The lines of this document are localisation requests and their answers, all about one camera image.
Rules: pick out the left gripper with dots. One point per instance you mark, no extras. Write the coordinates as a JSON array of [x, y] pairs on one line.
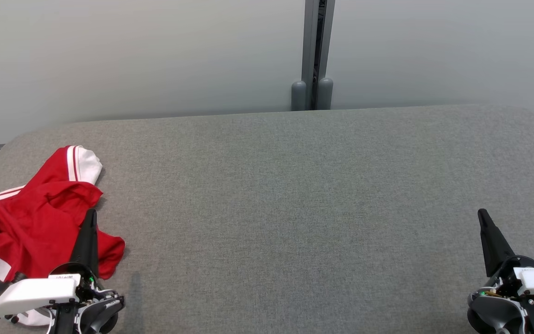
[[35, 294]]

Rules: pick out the red shirt with white sleeves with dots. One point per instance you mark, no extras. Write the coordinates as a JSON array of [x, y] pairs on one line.
[[30, 218]]

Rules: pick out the grey metal partition post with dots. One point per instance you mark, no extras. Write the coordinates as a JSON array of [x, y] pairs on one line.
[[310, 46]]

